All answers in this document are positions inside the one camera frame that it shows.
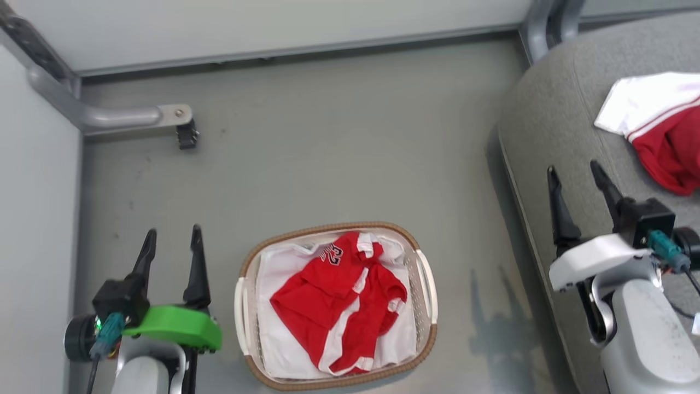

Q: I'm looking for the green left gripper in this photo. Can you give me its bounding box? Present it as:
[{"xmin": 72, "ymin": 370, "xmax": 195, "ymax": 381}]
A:
[{"xmin": 122, "ymin": 224, "xmax": 223, "ymax": 354}]

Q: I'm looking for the teal-plug left gripper cable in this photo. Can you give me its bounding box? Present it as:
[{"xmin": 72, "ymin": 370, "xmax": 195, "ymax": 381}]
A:
[{"xmin": 85, "ymin": 312, "xmax": 127, "ymax": 394}]

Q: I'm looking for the grey metal frame leg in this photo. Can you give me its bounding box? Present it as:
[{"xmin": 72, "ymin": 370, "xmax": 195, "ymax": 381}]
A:
[{"xmin": 26, "ymin": 65, "xmax": 194, "ymax": 137}]

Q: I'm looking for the grey fabric sofa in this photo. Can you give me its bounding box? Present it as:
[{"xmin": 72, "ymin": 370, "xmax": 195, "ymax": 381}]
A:
[{"xmin": 486, "ymin": 11, "xmax": 700, "ymax": 394}]

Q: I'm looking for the grey metal frame post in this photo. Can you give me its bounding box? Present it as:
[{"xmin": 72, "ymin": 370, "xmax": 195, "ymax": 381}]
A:
[{"xmin": 518, "ymin": 0, "xmax": 587, "ymax": 65}]

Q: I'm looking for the white brown-rimmed laundry basket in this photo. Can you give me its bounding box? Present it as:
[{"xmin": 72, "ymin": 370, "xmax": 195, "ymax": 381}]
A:
[{"xmin": 234, "ymin": 221, "xmax": 439, "ymax": 391}]

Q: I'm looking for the black caster wheel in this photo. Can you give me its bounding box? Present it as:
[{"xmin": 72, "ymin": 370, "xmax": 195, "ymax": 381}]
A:
[{"xmin": 176, "ymin": 120, "xmax": 200, "ymax": 150}]

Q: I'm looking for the plain red garment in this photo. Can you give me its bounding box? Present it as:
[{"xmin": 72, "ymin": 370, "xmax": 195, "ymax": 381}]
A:
[{"xmin": 632, "ymin": 105, "xmax": 700, "ymax": 197}]

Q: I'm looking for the teal-plug gripper cable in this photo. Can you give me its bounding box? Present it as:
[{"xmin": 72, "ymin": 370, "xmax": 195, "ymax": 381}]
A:
[
  {"xmin": 85, "ymin": 312, "xmax": 127, "ymax": 394},
  {"xmin": 647, "ymin": 229, "xmax": 700, "ymax": 299}
]

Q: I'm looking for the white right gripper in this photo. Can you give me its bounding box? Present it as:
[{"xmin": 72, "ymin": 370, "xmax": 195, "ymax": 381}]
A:
[{"xmin": 547, "ymin": 159, "xmax": 655, "ymax": 293}]

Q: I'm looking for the white garment with red trim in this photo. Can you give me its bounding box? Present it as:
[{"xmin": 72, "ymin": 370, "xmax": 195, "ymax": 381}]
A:
[{"xmin": 594, "ymin": 71, "xmax": 700, "ymax": 144}]

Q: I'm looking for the teal-plug right gripper cable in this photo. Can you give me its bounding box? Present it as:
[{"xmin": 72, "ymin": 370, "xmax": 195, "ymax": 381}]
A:
[{"xmin": 647, "ymin": 229, "xmax": 700, "ymax": 299}]

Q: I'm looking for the red and white jersey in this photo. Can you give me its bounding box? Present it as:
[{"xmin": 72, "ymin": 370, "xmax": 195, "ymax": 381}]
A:
[{"xmin": 270, "ymin": 231, "xmax": 409, "ymax": 376}]

